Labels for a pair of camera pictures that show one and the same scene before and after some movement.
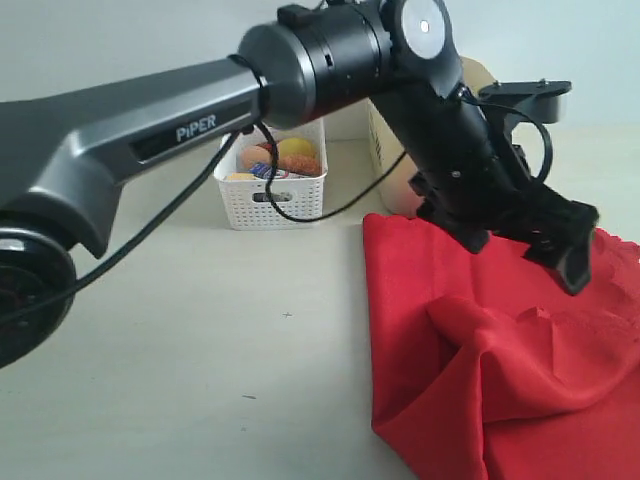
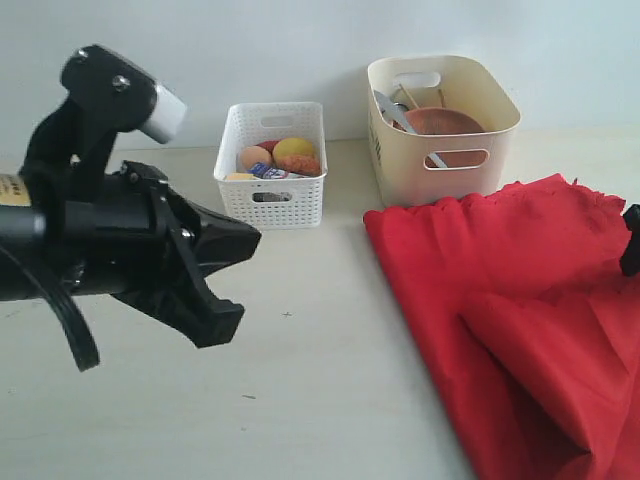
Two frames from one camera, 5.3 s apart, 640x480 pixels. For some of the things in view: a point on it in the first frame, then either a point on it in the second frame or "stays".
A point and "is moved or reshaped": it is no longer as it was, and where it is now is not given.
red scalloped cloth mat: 486,366 is moved or reshaped
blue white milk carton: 264,170 stays
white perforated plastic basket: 298,197 stays
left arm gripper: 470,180 to 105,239
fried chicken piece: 306,164 stays
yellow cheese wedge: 241,176 stays
